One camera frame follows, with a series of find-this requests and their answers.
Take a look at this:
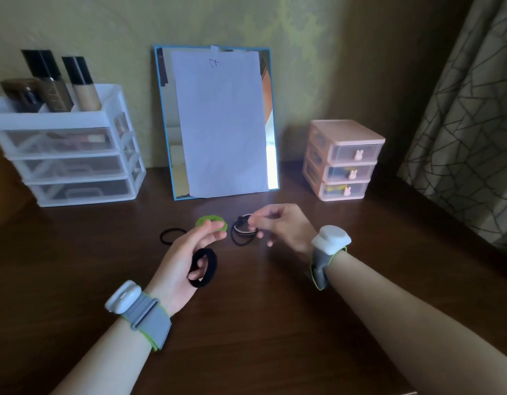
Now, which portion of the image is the pink plastic drawer organizer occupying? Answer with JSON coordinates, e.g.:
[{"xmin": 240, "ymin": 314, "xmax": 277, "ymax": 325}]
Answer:
[{"xmin": 301, "ymin": 119, "xmax": 386, "ymax": 202}]

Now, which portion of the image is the person's right hand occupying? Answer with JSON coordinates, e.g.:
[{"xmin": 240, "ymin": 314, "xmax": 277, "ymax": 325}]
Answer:
[{"xmin": 249, "ymin": 203, "xmax": 321, "ymax": 256}]

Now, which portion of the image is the brown cosmetic jar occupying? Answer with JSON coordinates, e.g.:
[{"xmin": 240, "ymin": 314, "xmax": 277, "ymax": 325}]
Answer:
[{"xmin": 0, "ymin": 77, "xmax": 45, "ymax": 114}]

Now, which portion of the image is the beige foundation bottle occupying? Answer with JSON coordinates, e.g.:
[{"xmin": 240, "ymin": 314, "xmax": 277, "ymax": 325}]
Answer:
[{"xmin": 61, "ymin": 56, "xmax": 102, "ymax": 112}]

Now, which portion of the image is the dark brown foundation bottle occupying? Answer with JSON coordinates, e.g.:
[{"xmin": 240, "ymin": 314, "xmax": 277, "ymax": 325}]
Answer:
[{"xmin": 21, "ymin": 49, "xmax": 76, "ymax": 113}]

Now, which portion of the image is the grey wristband with white tracker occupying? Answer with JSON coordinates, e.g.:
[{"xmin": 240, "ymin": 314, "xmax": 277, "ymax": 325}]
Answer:
[
  {"xmin": 104, "ymin": 280, "xmax": 172, "ymax": 352},
  {"xmin": 309, "ymin": 225, "xmax": 352, "ymax": 291}
]

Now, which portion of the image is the green hair tie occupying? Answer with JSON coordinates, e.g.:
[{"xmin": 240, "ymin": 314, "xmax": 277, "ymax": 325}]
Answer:
[{"xmin": 195, "ymin": 215, "xmax": 229, "ymax": 233}]

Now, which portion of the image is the person's right forearm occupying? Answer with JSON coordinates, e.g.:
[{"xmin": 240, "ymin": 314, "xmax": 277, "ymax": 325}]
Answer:
[{"xmin": 323, "ymin": 252, "xmax": 507, "ymax": 395}]

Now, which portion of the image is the thin grey hair tie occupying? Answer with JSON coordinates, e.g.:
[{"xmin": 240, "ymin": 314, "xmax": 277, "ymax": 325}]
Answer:
[{"xmin": 235, "ymin": 213, "xmax": 258, "ymax": 233}]

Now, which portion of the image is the thin black hair tie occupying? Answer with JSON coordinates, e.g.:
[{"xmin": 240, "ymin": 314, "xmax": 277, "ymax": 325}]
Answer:
[
  {"xmin": 160, "ymin": 228, "xmax": 189, "ymax": 246},
  {"xmin": 230, "ymin": 226, "xmax": 264, "ymax": 247}
]

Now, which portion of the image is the person's left forearm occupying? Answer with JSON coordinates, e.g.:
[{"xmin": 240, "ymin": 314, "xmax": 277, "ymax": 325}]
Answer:
[{"xmin": 51, "ymin": 314, "xmax": 166, "ymax": 395}]

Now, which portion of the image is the patterned grey curtain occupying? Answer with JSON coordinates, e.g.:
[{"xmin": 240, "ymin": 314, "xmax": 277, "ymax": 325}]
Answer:
[{"xmin": 396, "ymin": 0, "xmax": 507, "ymax": 248}]

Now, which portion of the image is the person's left hand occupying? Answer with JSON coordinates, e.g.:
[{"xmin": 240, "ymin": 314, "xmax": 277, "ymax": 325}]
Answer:
[{"xmin": 144, "ymin": 227, "xmax": 226, "ymax": 318}]

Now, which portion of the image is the thick black hair tie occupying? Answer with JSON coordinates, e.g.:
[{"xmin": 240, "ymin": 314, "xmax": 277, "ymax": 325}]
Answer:
[{"xmin": 187, "ymin": 248, "xmax": 219, "ymax": 289}]

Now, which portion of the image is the white plastic drawer organizer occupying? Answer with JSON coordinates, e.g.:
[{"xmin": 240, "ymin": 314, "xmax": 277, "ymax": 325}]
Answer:
[{"xmin": 0, "ymin": 83, "xmax": 147, "ymax": 208}]

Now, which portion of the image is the blue framed mirror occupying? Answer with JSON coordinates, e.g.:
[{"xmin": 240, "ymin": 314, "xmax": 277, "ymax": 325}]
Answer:
[{"xmin": 153, "ymin": 44, "xmax": 280, "ymax": 201}]

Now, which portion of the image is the white paper sheet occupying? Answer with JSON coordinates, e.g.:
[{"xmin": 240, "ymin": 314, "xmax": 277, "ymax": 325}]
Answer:
[{"xmin": 170, "ymin": 47, "xmax": 270, "ymax": 199}]

